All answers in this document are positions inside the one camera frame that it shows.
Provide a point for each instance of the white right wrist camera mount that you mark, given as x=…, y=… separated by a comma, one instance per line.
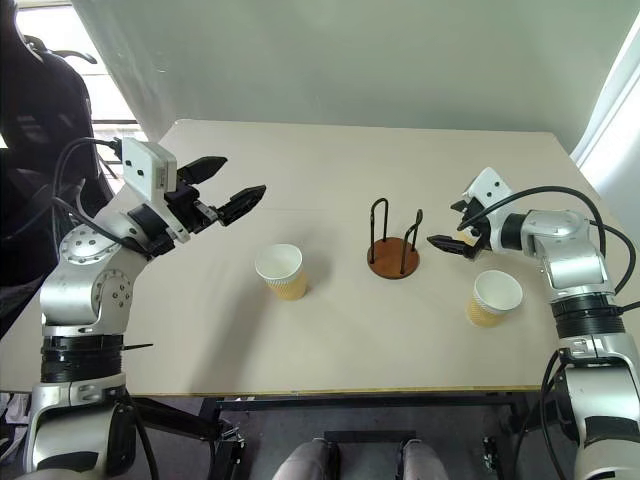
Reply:
x=487, y=187

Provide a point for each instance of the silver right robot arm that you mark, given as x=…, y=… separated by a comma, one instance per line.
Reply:
x=575, y=260

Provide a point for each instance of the ribbed tan paper cup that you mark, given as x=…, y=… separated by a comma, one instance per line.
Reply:
x=495, y=295
x=287, y=287

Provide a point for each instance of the grey rounded shape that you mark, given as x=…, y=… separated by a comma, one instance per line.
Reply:
x=425, y=462
x=305, y=462

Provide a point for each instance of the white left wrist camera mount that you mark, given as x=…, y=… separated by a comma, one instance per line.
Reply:
x=145, y=167

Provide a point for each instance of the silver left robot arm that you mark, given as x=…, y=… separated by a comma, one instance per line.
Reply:
x=75, y=295

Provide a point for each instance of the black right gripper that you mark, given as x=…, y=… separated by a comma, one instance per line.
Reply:
x=479, y=235

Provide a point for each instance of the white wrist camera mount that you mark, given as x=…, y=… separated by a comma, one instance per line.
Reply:
x=145, y=167
x=487, y=187

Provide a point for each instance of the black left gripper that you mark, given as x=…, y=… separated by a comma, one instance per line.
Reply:
x=187, y=205

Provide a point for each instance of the black metal table frame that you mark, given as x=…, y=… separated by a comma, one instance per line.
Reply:
x=350, y=402

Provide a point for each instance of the black office chair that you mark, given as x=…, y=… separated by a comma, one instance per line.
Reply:
x=30, y=125

